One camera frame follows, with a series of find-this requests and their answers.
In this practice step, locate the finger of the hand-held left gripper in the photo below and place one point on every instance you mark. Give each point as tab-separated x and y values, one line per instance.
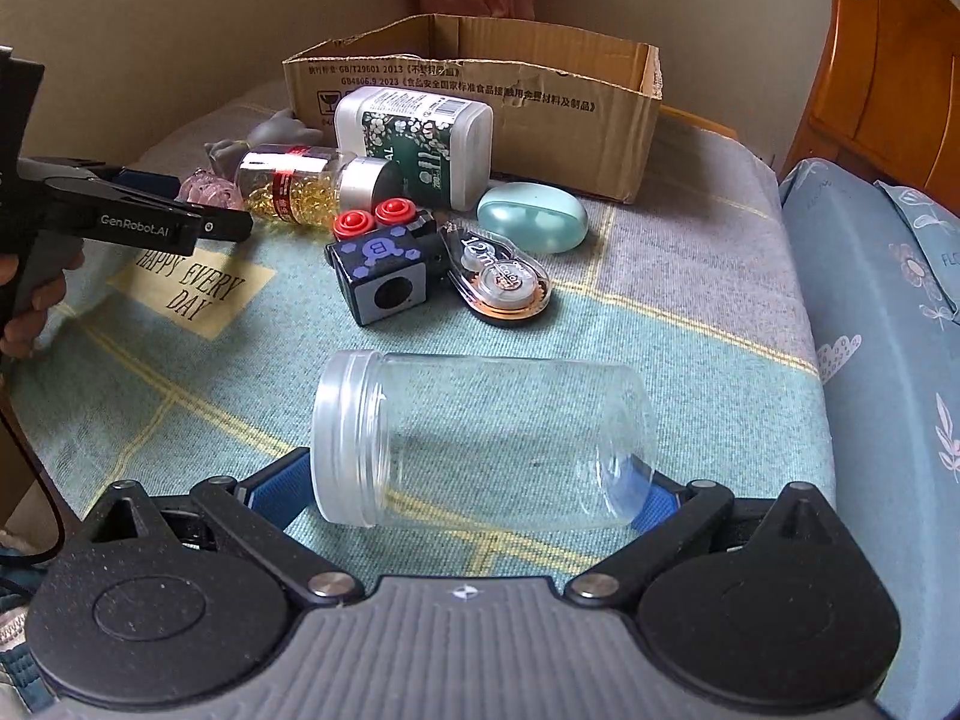
135	221
150	181

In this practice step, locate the white cotton swab container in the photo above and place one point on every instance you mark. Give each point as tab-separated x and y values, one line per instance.
420	135

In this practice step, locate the teal bottle with blue cap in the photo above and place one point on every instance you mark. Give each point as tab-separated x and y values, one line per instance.
532	217

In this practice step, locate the black cube toy red buttons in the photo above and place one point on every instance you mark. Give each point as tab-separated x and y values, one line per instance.
375	255

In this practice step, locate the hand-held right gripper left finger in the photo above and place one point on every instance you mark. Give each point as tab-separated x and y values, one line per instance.
274	491

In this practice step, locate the pink glass ornament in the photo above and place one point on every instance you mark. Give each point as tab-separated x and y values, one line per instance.
210	189

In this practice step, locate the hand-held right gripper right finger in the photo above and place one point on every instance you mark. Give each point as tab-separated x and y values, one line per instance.
660	499

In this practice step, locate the blue floral pillow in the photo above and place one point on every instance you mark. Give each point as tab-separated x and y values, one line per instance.
922	240

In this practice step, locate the wooden headboard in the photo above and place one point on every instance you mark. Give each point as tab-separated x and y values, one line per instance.
885	75

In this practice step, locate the yellow capsule bottle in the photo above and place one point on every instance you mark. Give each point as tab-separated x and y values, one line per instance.
300	187

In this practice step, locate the blue floral bed sheet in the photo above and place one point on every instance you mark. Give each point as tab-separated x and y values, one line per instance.
877	427

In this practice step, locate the grey toy figure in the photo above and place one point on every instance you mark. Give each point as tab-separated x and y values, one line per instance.
281	131

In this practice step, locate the person's left hand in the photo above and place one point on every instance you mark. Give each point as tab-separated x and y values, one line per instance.
30	334

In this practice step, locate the correction tape dispenser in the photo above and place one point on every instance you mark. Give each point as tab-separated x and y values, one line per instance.
502	277

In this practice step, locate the cardboard box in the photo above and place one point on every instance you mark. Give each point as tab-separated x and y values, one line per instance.
562	142

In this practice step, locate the clear plastic jar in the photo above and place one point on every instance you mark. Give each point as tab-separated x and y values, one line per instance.
465	435

